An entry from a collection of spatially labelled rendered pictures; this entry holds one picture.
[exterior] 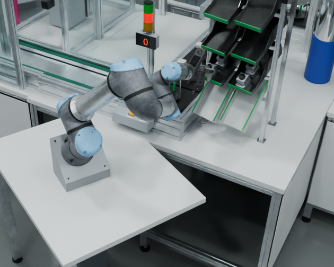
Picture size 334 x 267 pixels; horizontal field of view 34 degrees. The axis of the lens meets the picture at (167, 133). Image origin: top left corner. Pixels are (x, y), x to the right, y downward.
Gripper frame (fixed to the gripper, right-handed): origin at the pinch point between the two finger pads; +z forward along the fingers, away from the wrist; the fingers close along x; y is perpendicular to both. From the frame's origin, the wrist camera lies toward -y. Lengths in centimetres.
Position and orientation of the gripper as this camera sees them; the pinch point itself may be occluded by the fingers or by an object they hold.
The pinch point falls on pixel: (209, 68)
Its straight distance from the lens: 260.6
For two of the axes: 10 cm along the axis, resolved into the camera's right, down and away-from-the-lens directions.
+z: 5.5, -0.8, 8.3
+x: 7.9, 3.9, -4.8
